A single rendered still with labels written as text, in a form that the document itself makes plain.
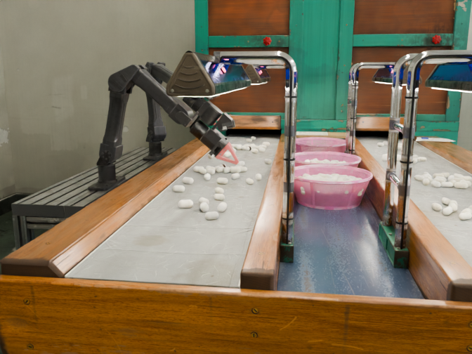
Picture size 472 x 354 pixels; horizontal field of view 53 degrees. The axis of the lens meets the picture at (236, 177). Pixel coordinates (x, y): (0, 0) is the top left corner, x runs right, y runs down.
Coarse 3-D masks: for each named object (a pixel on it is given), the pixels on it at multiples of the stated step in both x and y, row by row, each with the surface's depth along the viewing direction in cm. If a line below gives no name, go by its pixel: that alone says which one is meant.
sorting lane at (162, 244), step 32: (256, 160) 186; (192, 192) 136; (224, 192) 136; (256, 192) 136; (128, 224) 107; (160, 224) 107; (192, 224) 107; (224, 224) 107; (96, 256) 88; (128, 256) 88; (160, 256) 88; (192, 256) 88; (224, 256) 88
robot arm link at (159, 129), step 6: (156, 78) 226; (150, 102) 226; (156, 102) 227; (150, 108) 227; (156, 108) 227; (150, 114) 228; (156, 114) 227; (150, 120) 228; (156, 120) 227; (150, 126) 228; (156, 126) 227; (162, 126) 229; (156, 132) 227; (162, 132) 229; (156, 138) 228; (162, 138) 231
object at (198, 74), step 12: (192, 60) 75; (204, 60) 82; (216, 60) 94; (180, 72) 76; (192, 72) 75; (204, 72) 75; (216, 72) 87; (228, 72) 102; (240, 72) 123; (168, 84) 76; (180, 84) 76; (192, 84) 76; (204, 84) 76; (216, 84) 79; (228, 84) 92; (240, 84) 110; (204, 96) 76
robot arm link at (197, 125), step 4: (196, 120) 165; (200, 120) 165; (192, 124) 166; (196, 124) 163; (200, 124) 164; (204, 124) 165; (208, 124) 164; (192, 128) 164; (196, 128) 163; (200, 128) 163; (204, 128) 164; (208, 128) 165; (192, 132) 164; (196, 132) 164; (200, 132) 163; (204, 132) 163; (196, 136) 165; (200, 136) 164
